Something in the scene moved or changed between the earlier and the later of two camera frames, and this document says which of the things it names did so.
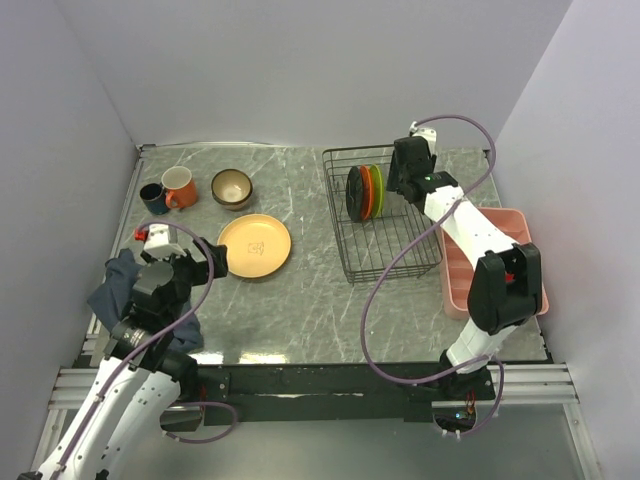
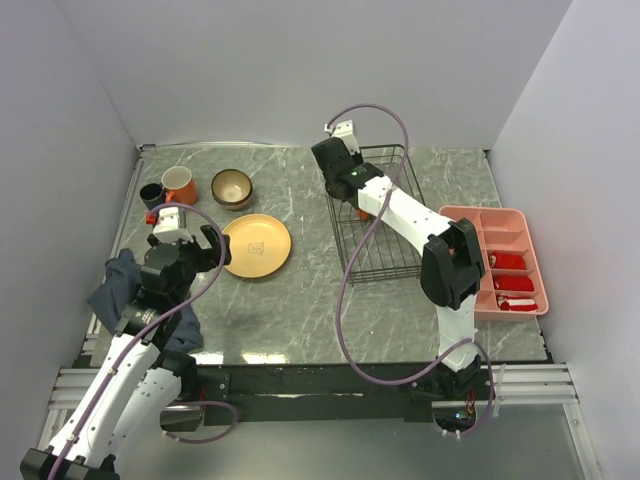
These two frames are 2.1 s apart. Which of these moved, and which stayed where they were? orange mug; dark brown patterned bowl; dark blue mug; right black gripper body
Moved: right black gripper body
Stayed: orange mug; dark brown patterned bowl; dark blue mug
